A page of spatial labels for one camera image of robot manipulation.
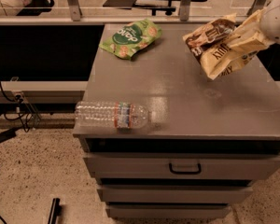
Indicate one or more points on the clear plastic water bottle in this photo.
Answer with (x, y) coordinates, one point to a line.
(119, 115)

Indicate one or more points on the black power adapter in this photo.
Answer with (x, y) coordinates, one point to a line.
(6, 135)

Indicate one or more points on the black floor stand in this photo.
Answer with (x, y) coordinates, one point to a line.
(54, 211)

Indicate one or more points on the grey drawer cabinet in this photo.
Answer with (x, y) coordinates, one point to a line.
(230, 126)

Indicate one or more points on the black drawer handle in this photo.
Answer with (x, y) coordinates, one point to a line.
(178, 169)

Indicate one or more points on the brown and cream chip bag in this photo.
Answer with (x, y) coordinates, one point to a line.
(222, 48)

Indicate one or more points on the green snack bag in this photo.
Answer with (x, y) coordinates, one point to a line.
(131, 38)

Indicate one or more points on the metal railing frame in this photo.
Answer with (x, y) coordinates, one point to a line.
(96, 11)

